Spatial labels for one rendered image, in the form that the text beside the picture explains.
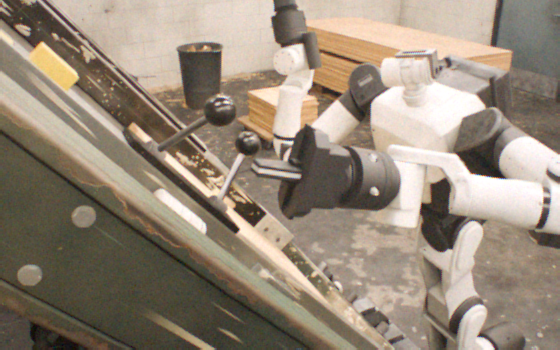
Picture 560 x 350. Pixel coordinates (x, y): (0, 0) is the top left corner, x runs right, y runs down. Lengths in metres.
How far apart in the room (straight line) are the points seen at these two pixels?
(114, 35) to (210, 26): 1.23
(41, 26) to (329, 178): 0.63
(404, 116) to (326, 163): 0.54
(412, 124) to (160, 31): 5.33
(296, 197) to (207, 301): 0.29
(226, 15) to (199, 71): 1.45
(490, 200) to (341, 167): 0.24
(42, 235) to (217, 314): 0.15
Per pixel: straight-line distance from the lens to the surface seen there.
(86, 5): 6.04
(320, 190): 0.66
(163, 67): 6.37
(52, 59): 0.55
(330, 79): 5.65
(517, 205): 0.77
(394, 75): 1.13
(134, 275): 0.36
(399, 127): 1.16
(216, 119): 0.55
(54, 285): 0.35
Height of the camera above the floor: 1.68
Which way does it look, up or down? 25 degrees down
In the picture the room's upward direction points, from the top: straight up
